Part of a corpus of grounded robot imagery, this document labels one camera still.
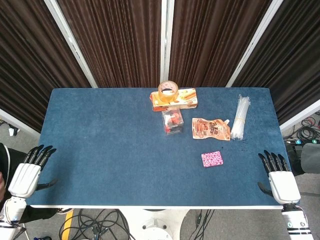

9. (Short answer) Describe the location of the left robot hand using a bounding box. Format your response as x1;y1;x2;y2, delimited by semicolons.
7;144;59;199

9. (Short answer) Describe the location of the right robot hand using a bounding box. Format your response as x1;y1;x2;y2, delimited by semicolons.
257;149;302;205

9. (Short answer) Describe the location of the pink patterned card stack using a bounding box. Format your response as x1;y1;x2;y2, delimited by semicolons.
201;150;224;168

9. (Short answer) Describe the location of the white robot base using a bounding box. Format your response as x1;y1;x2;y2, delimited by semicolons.
119;208;193;240

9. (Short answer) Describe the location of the black clothed person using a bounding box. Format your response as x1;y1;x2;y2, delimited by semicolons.
0;142;28;201

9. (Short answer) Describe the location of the grey chair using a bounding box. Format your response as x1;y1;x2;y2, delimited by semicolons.
299;142;320;174

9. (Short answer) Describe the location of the black power strip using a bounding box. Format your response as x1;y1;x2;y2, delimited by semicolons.
284;139;320;146

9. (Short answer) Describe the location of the yellow floor tape strip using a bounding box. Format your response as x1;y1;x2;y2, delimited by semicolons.
60;209;75;240

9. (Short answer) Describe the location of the clear straw bundle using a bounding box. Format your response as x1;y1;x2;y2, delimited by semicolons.
230;93;251;141

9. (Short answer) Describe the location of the blue fabric table cover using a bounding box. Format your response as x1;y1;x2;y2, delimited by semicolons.
29;87;291;208

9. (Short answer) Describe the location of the orange spout pouch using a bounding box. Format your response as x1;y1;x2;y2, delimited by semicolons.
191;117;231;142

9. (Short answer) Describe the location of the dark brown curtain panel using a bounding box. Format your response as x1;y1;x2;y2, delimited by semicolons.
57;0;163;88
232;0;320;126
0;0;91;133
168;0;272;88

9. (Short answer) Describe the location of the clear coffee capsule box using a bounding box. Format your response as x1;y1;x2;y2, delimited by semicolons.
161;108;185;137

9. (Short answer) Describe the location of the orange snack box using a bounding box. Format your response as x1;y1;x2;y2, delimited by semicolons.
149;88;200;113

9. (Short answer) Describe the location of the yellow packing tape roll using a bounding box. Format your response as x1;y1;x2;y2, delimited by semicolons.
157;80;179;104

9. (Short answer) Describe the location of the white partition post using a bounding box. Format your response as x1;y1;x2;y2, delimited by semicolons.
159;0;175;85
279;99;320;132
225;0;285;88
0;107;42;137
44;0;99;88

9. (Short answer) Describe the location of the black floor cable tangle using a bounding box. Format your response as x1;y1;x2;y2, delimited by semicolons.
187;208;216;240
282;117;320;141
58;208;131;240

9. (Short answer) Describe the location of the white table frame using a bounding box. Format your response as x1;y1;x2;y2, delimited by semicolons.
29;204;284;210

